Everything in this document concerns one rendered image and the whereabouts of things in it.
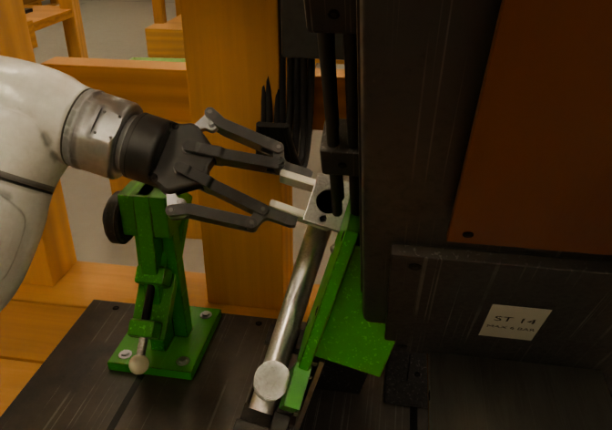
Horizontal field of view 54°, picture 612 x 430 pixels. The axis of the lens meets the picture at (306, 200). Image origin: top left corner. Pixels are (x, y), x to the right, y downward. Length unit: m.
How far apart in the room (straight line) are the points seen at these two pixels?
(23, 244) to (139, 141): 0.17
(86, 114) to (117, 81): 0.40
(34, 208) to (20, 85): 0.13
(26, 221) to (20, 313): 0.49
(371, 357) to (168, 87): 0.60
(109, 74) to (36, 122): 0.40
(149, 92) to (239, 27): 0.24
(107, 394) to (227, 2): 0.57
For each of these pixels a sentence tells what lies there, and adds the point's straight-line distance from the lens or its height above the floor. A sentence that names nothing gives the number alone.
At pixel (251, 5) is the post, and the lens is 0.86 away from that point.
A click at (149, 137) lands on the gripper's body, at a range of 0.65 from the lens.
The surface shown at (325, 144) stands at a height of 1.36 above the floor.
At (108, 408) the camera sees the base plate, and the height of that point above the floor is 0.90.
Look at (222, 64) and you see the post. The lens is 0.89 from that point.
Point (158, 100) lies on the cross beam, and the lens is 1.04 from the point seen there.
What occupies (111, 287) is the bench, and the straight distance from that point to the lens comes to 1.18.
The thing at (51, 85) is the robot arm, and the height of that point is 1.35.
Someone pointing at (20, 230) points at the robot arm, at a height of 1.22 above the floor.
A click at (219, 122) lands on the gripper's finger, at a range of 0.67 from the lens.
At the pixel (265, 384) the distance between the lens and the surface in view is 0.64.
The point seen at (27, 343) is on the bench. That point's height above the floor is 0.88.
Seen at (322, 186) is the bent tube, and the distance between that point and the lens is 0.64.
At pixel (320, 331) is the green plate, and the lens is 0.58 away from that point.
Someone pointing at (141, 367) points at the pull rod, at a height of 0.95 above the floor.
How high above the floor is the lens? 1.53
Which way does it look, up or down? 27 degrees down
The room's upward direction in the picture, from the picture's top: straight up
